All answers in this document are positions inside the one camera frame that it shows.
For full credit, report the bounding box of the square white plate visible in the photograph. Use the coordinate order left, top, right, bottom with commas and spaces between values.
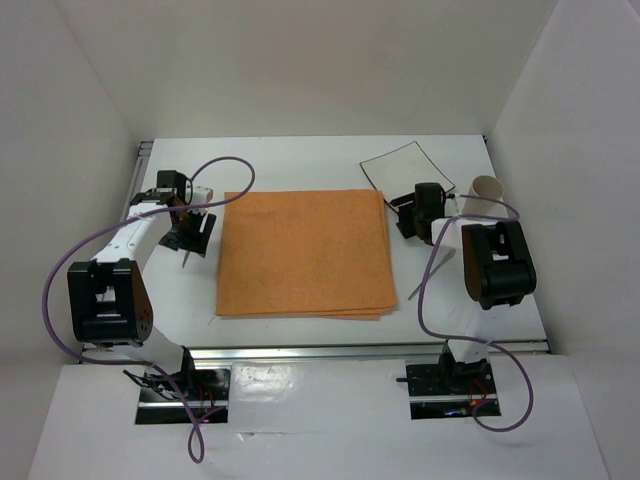
360, 141, 455, 213

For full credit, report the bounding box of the beige paper cup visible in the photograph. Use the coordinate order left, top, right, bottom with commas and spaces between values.
460, 175, 506, 222

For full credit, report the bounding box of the silver knife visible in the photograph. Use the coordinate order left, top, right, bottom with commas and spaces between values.
407, 248, 456, 300

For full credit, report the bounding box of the orange cloth placemat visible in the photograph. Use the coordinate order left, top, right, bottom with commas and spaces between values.
216, 189, 397, 320

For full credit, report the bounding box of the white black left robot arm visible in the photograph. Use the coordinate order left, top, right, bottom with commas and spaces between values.
67, 170, 216, 399

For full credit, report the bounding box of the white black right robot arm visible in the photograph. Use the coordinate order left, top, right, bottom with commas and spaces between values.
213, 189, 535, 320

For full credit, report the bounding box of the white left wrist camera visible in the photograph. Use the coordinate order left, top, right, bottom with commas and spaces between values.
187, 186, 213, 209

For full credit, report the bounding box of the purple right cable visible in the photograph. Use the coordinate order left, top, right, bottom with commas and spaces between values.
417, 192, 535, 432

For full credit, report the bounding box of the purple cable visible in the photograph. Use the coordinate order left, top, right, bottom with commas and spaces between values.
417, 192, 535, 432
41, 156, 256, 465

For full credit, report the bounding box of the aluminium left side rail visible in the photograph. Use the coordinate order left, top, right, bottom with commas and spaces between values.
128, 141, 154, 201

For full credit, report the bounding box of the aluminium table edge rail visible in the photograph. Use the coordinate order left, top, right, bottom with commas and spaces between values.
82, 341, 549, 364

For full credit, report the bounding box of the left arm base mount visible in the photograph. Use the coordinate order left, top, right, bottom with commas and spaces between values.
124, 366, 231, 425

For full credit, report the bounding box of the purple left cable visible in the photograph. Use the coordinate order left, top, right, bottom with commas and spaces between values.
41, 156, 256, 465

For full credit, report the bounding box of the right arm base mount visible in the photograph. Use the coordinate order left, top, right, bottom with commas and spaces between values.
395, 364, 501, 420

